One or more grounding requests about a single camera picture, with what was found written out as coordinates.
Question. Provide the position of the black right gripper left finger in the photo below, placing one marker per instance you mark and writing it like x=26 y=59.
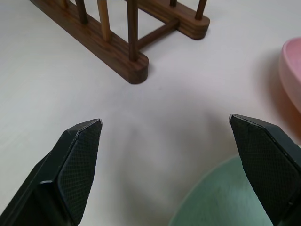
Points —
x=70 y=169

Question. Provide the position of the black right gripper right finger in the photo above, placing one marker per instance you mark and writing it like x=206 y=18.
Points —
x=265 y=160

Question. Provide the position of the wooden dish rack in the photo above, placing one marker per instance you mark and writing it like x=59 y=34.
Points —
x=113 y=37

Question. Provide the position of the green plate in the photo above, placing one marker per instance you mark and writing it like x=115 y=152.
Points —
x=221 y=200

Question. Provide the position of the pink plate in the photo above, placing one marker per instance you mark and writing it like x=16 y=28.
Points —
x=291 y=68

